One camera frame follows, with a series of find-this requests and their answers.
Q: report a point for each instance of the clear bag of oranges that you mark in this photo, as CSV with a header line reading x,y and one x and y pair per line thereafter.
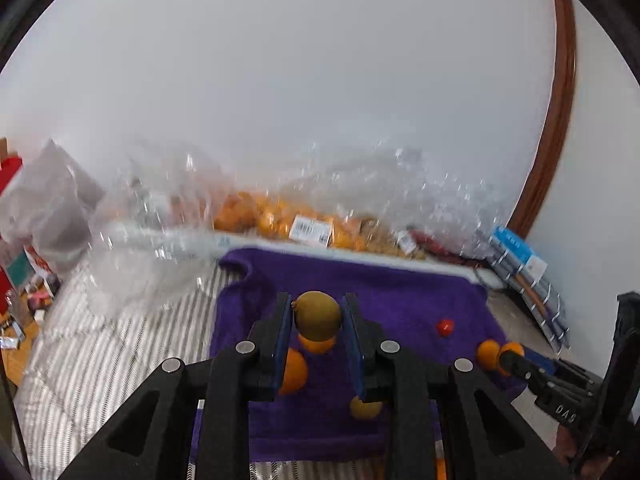
x,y
270,220

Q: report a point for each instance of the purple towel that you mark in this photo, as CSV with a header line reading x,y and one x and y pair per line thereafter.
x,y
400,300

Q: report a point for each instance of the dark red packet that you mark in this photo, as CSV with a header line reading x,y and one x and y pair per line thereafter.
x,y
437,246

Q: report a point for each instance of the blue and white box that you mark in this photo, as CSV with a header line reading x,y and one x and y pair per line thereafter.
x,y
520,252

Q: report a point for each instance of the wooden nightstand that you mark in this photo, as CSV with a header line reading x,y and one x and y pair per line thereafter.
x,y
22,345

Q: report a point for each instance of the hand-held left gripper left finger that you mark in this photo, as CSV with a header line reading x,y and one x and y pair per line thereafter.
x,y
281,350

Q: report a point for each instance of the white plastic bag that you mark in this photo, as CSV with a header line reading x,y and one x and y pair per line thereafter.
x,y
55,210

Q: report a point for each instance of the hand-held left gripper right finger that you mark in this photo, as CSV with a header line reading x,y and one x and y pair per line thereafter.
x,y
356,360

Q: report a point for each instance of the folded blue checked cloth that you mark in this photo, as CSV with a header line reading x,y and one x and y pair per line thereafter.
x,y
545,305

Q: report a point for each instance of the green-brown round fruit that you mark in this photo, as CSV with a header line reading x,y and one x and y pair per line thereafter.
x,y
365,409
317,317

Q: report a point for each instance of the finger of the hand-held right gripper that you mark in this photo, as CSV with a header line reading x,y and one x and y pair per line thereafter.
x,y
530,367

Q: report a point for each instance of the grey striped bed sheet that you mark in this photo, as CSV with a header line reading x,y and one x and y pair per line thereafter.
x,y
100,350

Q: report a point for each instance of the teal and white box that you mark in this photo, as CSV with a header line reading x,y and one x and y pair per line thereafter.
x,y
20,267

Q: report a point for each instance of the crumpled clear plastic bag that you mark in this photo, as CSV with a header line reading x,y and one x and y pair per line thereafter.
x,y
425,195

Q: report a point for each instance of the brown wooden door frame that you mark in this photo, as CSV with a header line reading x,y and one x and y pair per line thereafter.
x,y
555,110

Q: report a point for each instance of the red paper bag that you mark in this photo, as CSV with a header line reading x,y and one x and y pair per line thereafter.
x,y
10,175

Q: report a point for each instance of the small red round object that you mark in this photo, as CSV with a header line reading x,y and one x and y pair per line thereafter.
x,y
444,327

